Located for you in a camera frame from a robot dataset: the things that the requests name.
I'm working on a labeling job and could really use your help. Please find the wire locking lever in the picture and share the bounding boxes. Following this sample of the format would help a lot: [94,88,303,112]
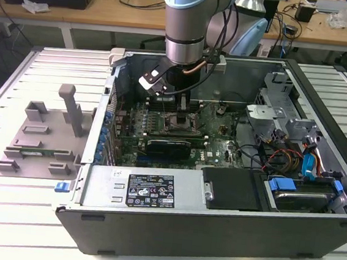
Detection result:
[160,95,170,119]

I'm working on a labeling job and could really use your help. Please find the silver CPU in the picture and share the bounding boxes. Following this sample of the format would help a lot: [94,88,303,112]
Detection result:
[174,112,192,127]

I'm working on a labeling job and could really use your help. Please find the CPU socket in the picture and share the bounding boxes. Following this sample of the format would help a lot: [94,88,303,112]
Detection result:
[160,110,201,133]

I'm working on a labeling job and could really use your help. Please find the round coin battery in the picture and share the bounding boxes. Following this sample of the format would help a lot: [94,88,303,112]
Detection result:
[215,102,228,116]

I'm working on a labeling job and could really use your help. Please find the green motherboard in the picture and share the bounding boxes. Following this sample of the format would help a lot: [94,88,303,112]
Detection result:
[108,95,247,177]

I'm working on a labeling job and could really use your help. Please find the black graphics card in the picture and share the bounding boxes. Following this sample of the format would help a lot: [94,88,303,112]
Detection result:
[144,135,194,162]

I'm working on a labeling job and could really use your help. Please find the grey plastic case latch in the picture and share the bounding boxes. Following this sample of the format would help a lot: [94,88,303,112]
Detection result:
[108,46,127,68]

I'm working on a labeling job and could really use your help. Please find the silver drive cage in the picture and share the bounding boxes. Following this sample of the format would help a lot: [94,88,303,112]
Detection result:
[242,69,324,144]

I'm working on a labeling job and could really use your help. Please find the wooden desk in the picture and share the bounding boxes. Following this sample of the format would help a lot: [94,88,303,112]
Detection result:
[0,0,347,76]

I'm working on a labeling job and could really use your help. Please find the tall black box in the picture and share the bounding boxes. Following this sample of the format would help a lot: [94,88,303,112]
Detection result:
[260,0,282,35]

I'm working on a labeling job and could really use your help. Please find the black drive bay cover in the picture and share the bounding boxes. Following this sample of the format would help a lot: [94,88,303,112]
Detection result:
[198,165,269,215]

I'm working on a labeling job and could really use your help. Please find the small dark device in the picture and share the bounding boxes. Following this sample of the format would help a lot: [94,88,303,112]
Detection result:
[284,23,299,37]

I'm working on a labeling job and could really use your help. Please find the silver power supply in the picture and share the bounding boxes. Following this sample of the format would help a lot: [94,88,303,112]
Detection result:
[78,158,212,219]

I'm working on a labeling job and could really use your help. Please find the black power adapter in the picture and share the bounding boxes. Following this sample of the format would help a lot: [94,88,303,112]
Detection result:
[294,2,316,24]

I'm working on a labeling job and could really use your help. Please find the black PC case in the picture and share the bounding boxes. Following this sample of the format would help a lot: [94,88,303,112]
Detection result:
[48,37,347,260]

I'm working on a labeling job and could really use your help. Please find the grey parts rack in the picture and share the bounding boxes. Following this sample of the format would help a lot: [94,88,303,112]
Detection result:
[0,77,100,186]

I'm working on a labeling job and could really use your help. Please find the blue plastic case tab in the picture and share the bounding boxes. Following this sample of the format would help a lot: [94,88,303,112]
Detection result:
[54,181,71,195]

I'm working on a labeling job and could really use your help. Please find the green RAM stick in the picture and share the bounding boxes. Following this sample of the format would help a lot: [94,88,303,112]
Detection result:
[19,147,56,158]

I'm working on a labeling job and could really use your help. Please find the grey flat device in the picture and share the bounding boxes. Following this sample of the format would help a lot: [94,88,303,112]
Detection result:
[303,0,347,15]

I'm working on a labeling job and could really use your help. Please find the hard disk in blue carrier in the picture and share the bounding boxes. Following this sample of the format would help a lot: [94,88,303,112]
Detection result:
[264,173,346,218]

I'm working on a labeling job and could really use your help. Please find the crumpled white paper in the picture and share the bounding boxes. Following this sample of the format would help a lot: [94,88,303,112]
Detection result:
[20,0,51,17]

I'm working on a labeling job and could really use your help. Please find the clear plastic bag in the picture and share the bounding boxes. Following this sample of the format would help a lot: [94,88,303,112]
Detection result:
[326,6,347,31]

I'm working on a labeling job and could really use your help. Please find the copper cable sleeve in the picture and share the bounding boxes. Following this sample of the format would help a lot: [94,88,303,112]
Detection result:
[181,58,206,78]

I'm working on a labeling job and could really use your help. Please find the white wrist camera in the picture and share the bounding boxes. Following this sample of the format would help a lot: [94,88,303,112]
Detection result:
[136,67,171,98]
[204,54,228,75]

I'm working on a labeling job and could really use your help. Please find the red yellow power wires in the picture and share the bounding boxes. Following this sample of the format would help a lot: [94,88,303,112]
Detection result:
[261,144,306,177]

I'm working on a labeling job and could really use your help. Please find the blue flat cable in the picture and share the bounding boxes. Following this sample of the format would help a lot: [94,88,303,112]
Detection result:
[299,135,326,184]

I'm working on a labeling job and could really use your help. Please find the orange flat cable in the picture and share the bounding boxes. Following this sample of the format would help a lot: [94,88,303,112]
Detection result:
[315,149,329,179]

